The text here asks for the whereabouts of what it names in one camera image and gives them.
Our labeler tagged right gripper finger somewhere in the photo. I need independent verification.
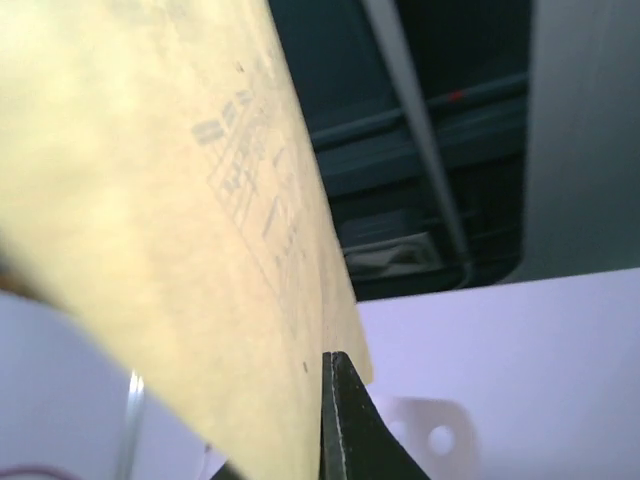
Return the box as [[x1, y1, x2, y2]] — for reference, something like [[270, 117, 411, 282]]
[[319, 351, 428, 480]]

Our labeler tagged yellow music sheet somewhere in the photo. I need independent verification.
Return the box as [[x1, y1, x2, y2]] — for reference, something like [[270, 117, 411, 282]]
[[1, 0, 372, 479]]

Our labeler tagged white tripod music stand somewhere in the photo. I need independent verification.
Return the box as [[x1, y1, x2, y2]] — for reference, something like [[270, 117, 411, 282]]
[[1, 269, 639, 479]]

